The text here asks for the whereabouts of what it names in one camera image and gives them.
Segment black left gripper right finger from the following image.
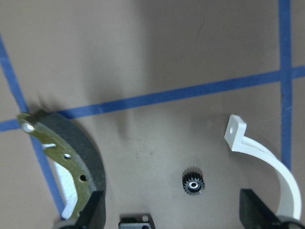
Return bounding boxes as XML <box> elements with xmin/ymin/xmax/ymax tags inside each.
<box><xmin>239</xmin><ymin>189</ymin><xmax>282</xmax><ymax>229</ymax></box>

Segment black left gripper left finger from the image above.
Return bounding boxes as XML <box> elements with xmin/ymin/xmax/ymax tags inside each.
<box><xmin>76</xmin><ymin>191</ymin><xmax>106</xmax><ymax>229</ymax></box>

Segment black bearing gear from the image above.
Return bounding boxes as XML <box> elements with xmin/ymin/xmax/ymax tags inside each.
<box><xmin>182</xmin><ymin>167</ymin><xmax>205</xmax><ymax>196</ymax></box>

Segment small black brake pad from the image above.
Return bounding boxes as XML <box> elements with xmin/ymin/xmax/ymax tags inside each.
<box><xmin>118</xmin><ymin>213</ymin><xmax>155</xmax><ymax>229</ymax></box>

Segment white curved plastic part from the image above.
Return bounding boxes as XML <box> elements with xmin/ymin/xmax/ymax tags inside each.
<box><xmin>224</xmin><ymin>114</ymin><xmax>302</xmax><ymax>220</ymax></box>

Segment dark curved brake shoe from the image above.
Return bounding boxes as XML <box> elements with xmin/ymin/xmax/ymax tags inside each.
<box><xmin>17</xmin><ymin>110</ymin><xmax>106</xmax><ymax>219</ymax></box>

